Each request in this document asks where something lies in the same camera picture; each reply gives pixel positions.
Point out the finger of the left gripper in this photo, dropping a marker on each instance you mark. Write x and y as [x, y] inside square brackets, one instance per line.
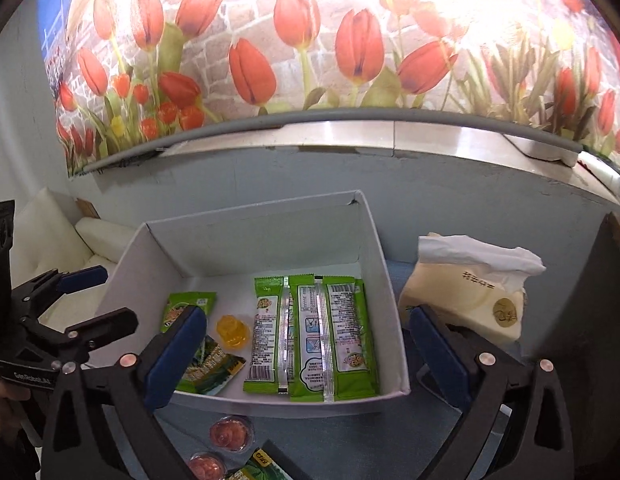
[95, 333]
[35, 296]

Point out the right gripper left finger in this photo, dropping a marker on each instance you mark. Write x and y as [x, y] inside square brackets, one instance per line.
[78, 443]

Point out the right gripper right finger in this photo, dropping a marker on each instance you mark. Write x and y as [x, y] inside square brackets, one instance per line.
[478, 378]

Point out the dark green snack bag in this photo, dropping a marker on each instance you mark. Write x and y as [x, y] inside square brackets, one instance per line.
[210, 370]

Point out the red jelly cup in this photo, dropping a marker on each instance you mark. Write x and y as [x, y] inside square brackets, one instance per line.
[207, 466]
[232, 434]

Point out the yellow jelly cup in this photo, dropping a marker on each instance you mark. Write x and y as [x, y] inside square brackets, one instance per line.
[233, 333]

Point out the long green snack pack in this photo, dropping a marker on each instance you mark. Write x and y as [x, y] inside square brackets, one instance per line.
[308, 377]
[267, 370]
[354, 358]

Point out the person's left hand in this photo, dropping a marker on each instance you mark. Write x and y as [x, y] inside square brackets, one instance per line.
[10, 417]

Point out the cream leather sofa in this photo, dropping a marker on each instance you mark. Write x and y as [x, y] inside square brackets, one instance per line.
[44, 239]

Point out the tissue pack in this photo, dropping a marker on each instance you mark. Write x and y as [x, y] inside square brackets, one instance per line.
[472, 284]

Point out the white cardboard box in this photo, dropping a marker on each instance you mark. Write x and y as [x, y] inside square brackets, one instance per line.
[281, 238]

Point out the tulip mural screen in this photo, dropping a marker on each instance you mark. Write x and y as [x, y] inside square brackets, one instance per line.
[127, 72]

